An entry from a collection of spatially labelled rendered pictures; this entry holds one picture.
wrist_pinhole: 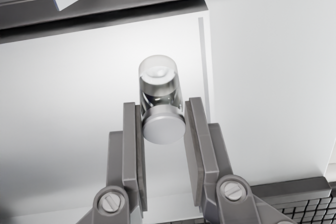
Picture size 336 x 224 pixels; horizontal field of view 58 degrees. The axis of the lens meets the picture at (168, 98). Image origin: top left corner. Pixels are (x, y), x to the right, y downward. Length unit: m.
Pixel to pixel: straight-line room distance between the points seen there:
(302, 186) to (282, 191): 0.03
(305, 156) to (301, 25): 0.18
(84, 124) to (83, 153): 0.04
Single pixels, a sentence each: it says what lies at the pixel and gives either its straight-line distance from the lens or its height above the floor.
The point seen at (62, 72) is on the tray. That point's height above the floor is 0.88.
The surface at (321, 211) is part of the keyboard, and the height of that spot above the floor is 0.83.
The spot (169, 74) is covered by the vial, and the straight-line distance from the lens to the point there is 0.15.
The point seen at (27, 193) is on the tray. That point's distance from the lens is 0.42.
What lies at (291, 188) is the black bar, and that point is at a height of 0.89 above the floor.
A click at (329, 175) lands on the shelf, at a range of 0.61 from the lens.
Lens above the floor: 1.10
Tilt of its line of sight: 50 degrees down
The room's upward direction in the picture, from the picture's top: 174 degrees clockwise
